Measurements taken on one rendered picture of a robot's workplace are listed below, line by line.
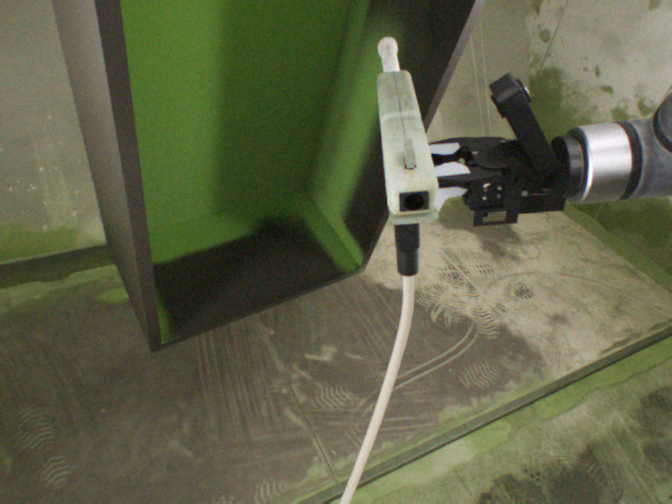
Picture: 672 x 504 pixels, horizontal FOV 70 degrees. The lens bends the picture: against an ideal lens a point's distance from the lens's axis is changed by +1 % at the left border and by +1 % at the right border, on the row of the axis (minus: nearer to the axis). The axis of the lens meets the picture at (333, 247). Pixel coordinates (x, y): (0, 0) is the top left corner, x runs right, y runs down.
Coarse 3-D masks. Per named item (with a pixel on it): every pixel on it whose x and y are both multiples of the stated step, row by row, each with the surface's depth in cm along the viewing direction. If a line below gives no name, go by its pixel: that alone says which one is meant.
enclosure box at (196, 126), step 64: (64, 0) 66; (128, 0) 84; (192, 0) 90; (256, 0) 96; (320, 0) 104; (384, 0) 99; (448, 0) 85; (128, 64) 56; (192, 64) 100; (256, 64) 108; (320, 64) 117; (448, 64) 87; (128, 128) 62; (192, 128) 112; (256, 128) 122; (320, 128) 135; (128, 192) 70; (192, 192) 128; (256, 192) 141; (320, 192) 145; (384, 192) 118; (128, 256) 91; (192, 256) 128; (256, 256) 132; (320, 256) 137; (192, 320) 116
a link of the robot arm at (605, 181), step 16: (576, 128) 54; (592, 128) 53; (608, 128) 53; (592, 144) 52; (608, 144) 52; (624, 144) 51; (592, 160) 52; (608, 160) 51; (624, 160) 51; (592, 176) 52; (608, 176) 52; (624, 176) 52; (592, 192) 53; (608, 192) 53; (624, 192) 53
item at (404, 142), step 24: (384, 48) 79; (384, 72) 71; (384, 96) 61; (408, 96) 59; (384, 120) 56; (408, 120) 54; (384, 144) 52; (408, 144) 46; (384, 168) 50; (432, 168) 46; (408, 192) 44; (432, 192) 44; (408, 216) 47; (432, 216) 46; (408, 240) 61; (408, 264) 64
